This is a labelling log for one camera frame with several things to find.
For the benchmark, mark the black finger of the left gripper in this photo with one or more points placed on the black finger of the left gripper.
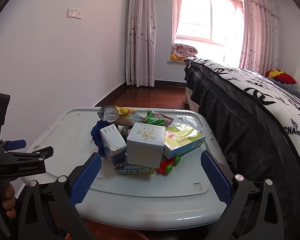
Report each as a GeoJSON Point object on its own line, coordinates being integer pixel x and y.
{"type": "Point", "coordinates": [39, 154]}

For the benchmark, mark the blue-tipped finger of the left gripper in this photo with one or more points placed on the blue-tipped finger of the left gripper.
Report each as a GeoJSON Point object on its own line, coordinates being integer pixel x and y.
{"type": "Point", "coordinates": [9, 145]}

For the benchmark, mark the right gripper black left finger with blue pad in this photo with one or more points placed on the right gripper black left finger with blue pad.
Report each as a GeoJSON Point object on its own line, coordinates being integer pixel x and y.
{"type": "Point", "coordinates": [36, 218]}

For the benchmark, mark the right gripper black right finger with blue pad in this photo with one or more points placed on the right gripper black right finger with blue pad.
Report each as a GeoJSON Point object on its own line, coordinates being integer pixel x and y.
{"type": "Point", "coordinates": [252, 210]}

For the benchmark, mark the white blue medicine box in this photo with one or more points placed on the white blue medicine box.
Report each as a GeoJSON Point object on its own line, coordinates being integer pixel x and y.
{"type": "Point", "coordinates": [114, 145]}

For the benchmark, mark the white square gift box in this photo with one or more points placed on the white square gift box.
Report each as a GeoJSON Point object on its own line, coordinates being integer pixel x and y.
{"type": "Point", "coordinates": [145, 145]}

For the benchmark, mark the green pink wet wipes bag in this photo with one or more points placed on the green pink wet wipes bag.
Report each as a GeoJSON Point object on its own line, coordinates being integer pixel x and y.
{"type": "Point", "coordinates": [158, 119]}

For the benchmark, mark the orange plastic trash bin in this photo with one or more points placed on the orange plastic trash bin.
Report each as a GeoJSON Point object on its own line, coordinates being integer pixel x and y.
{"type": "Point", "coordinates": [108, 232]}

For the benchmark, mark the person's left hand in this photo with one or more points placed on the person's left hand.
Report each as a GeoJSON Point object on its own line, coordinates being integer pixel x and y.
{"type": "Point", "coordinates": [9, 201]}

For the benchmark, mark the white plastic storage box lid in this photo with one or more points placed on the white plastic storage box lid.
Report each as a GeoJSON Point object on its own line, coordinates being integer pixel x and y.
{"type": "Point", "coordinates": [185, 198]}

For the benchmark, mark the dark blue cloth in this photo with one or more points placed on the dark blue cloth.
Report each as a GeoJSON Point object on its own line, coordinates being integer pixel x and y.
{"type": "Point", "coordinates": [96, 136]}

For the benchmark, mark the bed with black skirt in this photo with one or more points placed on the bed with black skirt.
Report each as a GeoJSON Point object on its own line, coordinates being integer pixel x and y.
{"type": "Point", "coordinates": [247, 145]}

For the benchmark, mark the blue yellow snack carton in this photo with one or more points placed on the blue yellow snack carton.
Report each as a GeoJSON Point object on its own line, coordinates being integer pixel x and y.
{"type": "Point", "coordinates": [132, 169]}

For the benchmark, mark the red green toy car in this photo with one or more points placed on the red green toy car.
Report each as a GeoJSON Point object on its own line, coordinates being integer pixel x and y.
{"type": "Point", "coordinates": [167, 165]}

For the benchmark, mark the black white printed blanket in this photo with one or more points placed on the black white printed blanket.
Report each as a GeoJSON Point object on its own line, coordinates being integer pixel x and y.
{"type": "Point", "coordinates": [256, 93]}

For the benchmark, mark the green white tissue box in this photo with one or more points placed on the green white tissue box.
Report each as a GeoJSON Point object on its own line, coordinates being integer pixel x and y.
{"type": "Point", "coordinates": [181, 139]}

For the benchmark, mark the silver yellow snack bag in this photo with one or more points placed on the silver yellow snack bag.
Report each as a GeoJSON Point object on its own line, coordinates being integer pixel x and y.
{"type": "Point", "coordinates": [119, 115]}

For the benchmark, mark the red yellow pillow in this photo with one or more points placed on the red yellow pillow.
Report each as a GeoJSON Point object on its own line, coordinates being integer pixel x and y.
{"type": "Point", "coordinates": [280, 76]}

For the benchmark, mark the right pink curtain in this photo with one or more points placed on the right pink curtain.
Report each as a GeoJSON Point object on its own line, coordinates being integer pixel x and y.
{"type": "Point", "coordinates": [260, 48]}

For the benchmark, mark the pink curtain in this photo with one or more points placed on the pink curtain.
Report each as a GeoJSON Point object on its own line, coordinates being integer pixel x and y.
{"type": "Point", "coordinates": [140, 43]}
{"type": "Point", "coordinates": [260, 48]}

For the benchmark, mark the left pink curtain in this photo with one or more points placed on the left pink curtain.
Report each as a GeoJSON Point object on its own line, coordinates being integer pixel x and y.
{"type": "Point", "coordinates": [140, 43]}

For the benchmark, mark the folded pink quilt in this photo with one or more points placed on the folded pink quilt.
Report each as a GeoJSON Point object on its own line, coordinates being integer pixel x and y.
{"type": "Point", "coordinates": [180, 52]}

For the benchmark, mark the window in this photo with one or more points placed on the window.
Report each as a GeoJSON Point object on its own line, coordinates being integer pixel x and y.
{"type": "Point", "coordinates": [214, 21]}

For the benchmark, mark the white wall socket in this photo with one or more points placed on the white wall socket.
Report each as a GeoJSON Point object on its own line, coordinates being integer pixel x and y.
{"type": "Point", "coordinates": [74, 13]}

